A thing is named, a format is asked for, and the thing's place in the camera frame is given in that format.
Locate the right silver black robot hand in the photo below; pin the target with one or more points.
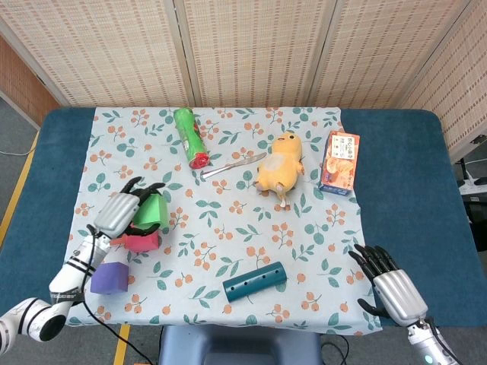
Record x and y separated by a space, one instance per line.
395 292

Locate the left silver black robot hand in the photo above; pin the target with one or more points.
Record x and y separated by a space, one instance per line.
114 213

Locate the green cube block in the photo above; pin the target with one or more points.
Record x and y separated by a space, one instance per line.
152 211

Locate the pink cube block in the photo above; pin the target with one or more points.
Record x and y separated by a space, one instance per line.
142 243

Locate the purple cube block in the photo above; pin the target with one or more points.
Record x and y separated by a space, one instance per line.
108 279

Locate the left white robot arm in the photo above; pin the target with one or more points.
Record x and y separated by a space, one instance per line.
68 281

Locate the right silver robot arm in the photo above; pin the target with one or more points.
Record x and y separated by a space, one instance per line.
426 342

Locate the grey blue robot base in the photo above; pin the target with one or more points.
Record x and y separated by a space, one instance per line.
243 346

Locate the green chips can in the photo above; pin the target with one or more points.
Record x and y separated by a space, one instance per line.
190 137

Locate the floral tablecloth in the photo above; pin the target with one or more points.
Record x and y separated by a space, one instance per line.
236 228

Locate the metal table knife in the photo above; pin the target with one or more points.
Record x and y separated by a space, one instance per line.
236 165

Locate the teal cylinder with holes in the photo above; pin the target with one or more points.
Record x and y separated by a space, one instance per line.
255 283

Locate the orange blue snack box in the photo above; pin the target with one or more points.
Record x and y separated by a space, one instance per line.
338 163

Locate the yellow plush toy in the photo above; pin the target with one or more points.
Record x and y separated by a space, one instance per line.
279 167

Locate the woven folding screen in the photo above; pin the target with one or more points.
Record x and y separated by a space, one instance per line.
243 49

